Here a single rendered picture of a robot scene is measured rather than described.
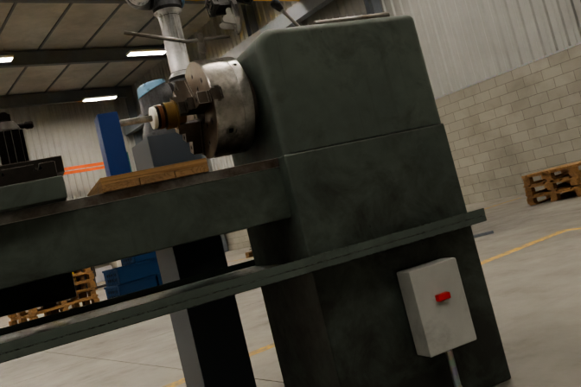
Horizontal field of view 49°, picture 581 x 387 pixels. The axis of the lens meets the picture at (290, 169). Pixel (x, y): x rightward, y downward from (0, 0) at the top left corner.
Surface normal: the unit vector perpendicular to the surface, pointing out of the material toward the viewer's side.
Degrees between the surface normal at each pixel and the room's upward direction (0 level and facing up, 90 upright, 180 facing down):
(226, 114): 110
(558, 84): 90
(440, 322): 90
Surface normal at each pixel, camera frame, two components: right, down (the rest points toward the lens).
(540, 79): -0.79, 0.15
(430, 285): 0.39, -0.16
